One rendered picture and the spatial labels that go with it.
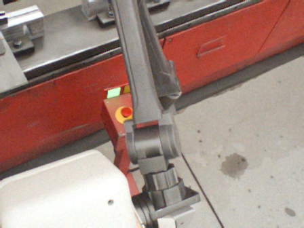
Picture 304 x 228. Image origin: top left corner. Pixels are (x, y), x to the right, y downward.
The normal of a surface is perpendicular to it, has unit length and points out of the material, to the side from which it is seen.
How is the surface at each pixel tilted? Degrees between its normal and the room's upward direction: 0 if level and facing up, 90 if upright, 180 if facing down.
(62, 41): 0
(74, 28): 0
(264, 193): 0
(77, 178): 42
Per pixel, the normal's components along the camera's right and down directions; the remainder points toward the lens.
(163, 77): -0.02, 0.76
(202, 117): 0.10, -0.54
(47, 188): -0.19, -0.93
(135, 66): -0.27, 0.04
